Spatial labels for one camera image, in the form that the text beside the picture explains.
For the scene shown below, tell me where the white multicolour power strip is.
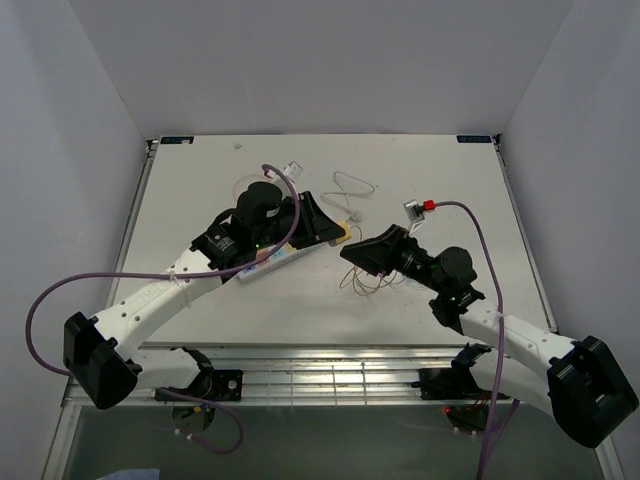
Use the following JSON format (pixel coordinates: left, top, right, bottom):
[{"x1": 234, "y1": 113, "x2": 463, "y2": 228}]
[{"x1": 236, "y1": 243, "x2": 319, "y2": 284}]

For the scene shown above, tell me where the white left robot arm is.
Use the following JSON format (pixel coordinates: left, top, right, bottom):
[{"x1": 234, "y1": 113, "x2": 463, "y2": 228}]
[{"x1": 63, "y1": 181, "x2": 346, "y2": 410}]

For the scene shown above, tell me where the blue corner label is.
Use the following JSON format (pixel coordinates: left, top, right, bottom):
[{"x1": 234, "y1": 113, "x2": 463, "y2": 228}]
[
  {"x1": 456, "y1": 135, "x2": 492, "y2": 144},
  {"x1": 160, "y1": 136, "x2": 194, "y2": 145}
]

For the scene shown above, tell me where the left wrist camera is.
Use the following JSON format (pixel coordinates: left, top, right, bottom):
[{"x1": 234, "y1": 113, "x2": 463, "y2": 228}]
[{"x1": 281, "y1": 161, "x2": 304, "y2": 183}]

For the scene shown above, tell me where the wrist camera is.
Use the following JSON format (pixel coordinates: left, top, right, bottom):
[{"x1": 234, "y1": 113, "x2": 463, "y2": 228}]
[
  {"x1": 281, "y1": 161, "x2": 304, "y2": 183},
  {"x1": 403, "y1": 200, "x2": 436, "y2": 235}
]

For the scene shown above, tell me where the blue right corner label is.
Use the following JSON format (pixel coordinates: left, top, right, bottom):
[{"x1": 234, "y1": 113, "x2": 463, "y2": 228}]
[{"x1": 456, "y1": 135, "x2": 492, "y2": 144}]

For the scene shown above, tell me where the white power strip cord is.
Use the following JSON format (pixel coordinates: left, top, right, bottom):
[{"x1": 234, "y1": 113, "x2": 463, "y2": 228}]
[{"x1": 319, "y1": 170, "x2": 376, "y2": 224}]

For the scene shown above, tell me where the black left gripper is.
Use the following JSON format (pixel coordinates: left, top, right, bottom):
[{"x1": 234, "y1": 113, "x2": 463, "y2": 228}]
[{"x1": 253, "y1": 191, "x2": 345, "y2": 250}]

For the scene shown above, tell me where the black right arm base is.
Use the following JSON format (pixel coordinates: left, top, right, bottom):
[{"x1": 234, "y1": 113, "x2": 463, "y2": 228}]
[{"x1": 410, "y1": 368, "x2": 492, "y2": 435}]

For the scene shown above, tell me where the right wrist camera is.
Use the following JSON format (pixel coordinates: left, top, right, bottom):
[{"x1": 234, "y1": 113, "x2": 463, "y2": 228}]
[{"x1": 403, "y1": 200, "x2": 436, "y2": 235}]

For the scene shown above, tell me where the yellow charger cable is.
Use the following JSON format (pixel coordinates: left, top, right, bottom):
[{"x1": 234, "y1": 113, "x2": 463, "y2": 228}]
[{"x1": 339, "y1": 224, "x2": 406, "y2": 297}]

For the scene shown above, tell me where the aluminium rail frame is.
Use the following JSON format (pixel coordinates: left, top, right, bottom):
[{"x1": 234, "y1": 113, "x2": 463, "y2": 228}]
[{"x1": 40, "y1": 135, "x2": 625, "y2": 480}]

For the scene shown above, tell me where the yellow charger plug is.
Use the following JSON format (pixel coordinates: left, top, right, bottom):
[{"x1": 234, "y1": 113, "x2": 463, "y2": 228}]
[{"x1": 328, "y1": 220, "x2": 352, "y2": 247}]

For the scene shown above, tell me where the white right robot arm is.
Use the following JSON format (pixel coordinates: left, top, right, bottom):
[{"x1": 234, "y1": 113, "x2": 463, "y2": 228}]
[{"x1": 340, "y1": 225, "x2": 639, "y2": 448}]

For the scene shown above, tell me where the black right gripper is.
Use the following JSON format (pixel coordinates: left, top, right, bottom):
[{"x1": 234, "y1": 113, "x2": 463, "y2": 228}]
[{"x1": 340, "y1": 224, "x2": 446, "y2": 294}]

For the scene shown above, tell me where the blue left corner label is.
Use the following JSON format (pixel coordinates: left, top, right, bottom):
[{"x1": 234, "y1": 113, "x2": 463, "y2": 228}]
[{"x1": 160, "y1": 136, "x2": 194, "y2": 145}]

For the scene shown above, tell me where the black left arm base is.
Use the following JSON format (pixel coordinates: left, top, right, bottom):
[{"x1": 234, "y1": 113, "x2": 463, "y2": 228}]
[{"x1": 154, "y1": 369, "x2": 244, "y2": 434}]

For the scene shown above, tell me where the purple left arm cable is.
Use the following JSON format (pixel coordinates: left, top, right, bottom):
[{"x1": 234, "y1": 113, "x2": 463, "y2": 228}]
[{"x1": 24, "y1": 163, "x2": 302, "y2": 455}]

